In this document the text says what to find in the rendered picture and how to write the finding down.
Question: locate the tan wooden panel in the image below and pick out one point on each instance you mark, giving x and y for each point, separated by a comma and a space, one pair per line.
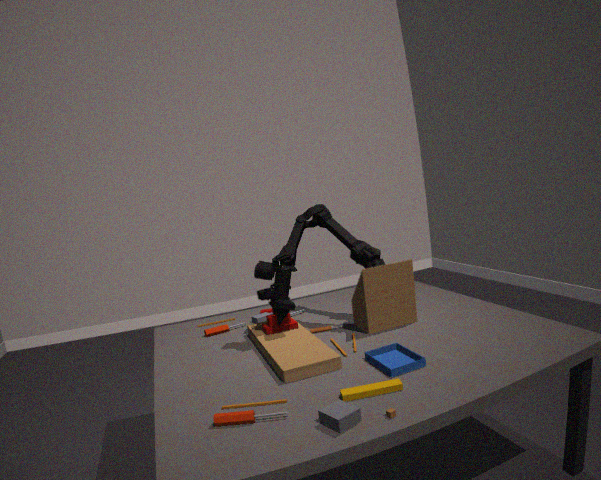
295, 354

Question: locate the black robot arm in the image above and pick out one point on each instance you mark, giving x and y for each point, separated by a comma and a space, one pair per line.
361, 252

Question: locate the yellow rectangular bar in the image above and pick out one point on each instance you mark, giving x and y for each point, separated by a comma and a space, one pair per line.
363, 391

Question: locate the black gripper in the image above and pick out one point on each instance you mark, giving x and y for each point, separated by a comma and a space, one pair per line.
281, 304

